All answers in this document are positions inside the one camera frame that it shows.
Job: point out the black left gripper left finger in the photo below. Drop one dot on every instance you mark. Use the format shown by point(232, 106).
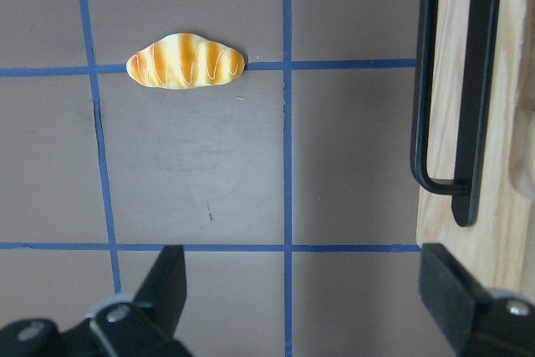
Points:
point(142, 326)

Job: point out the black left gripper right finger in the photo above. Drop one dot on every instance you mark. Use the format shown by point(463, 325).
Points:
point(476, 321)

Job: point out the wooden drawer cabinet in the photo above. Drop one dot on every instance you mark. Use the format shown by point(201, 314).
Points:
point(472, 140)

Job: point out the toy bread loaf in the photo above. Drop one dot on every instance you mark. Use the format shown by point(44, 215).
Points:
point(185, 61)

